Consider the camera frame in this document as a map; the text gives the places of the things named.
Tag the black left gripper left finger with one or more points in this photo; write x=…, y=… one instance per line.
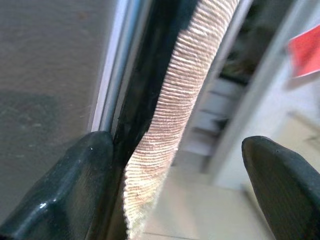
x=65, y=190

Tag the beige ribbed towel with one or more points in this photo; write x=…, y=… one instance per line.
x=180, y=87

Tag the black fridge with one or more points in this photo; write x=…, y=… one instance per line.
x=50, y=75

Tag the red paper card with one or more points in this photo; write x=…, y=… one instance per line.
x=306, y=52

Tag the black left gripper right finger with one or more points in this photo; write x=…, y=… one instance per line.
x=287, y=190

